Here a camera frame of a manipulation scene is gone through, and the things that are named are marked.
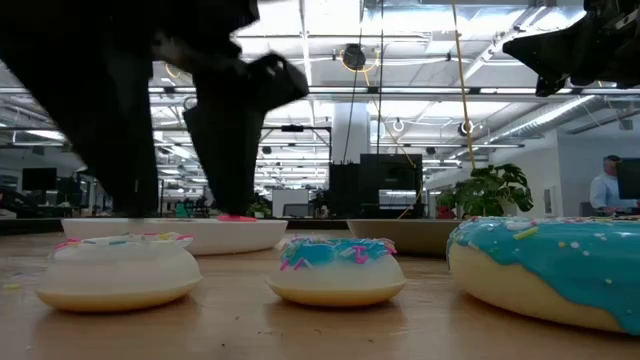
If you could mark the long ceiling light strip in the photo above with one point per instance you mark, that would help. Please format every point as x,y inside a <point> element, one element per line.
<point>400,90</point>

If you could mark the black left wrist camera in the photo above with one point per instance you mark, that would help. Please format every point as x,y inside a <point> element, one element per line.
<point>280,82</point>

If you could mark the white round plate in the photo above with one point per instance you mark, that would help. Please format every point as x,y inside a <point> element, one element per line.
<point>225,240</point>

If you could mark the large blue white-drizzled donut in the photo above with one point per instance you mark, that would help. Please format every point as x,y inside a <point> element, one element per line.
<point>550,270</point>

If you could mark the black rig frame with camera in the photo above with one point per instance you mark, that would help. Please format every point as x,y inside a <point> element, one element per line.
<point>292,128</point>

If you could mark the silver ventilation duct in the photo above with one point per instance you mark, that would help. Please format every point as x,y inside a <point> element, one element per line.
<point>550,117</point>

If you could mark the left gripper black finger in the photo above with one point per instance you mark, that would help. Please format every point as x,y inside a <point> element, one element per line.
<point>125,150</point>
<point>225,150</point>

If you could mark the black equipment cabinet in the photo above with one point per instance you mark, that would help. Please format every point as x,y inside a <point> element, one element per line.
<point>350,190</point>

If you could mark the small blue sprinkled donut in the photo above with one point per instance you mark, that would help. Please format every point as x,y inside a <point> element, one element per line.
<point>335,280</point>

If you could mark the small green plant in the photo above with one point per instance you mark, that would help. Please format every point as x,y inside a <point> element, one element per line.
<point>260,207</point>

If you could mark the grey-green round plate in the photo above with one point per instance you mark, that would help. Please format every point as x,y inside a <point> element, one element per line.
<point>400,237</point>

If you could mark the white partition board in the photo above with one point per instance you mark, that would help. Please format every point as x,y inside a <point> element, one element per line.
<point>290,200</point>

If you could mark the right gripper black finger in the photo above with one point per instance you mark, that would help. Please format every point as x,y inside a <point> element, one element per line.
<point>547,86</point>
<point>555,52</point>

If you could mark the black desk monitor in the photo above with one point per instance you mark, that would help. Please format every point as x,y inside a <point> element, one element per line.
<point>39,179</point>
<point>630,180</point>

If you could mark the person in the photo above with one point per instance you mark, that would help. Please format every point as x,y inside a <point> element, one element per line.
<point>602,192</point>

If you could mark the small white sprinkled donut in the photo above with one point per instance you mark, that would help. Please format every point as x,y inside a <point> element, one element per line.
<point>120,275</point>

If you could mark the small red glazed donut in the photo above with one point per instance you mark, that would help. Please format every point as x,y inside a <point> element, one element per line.
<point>235,218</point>

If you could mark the potted green plant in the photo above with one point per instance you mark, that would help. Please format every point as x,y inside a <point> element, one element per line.
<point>495,187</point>

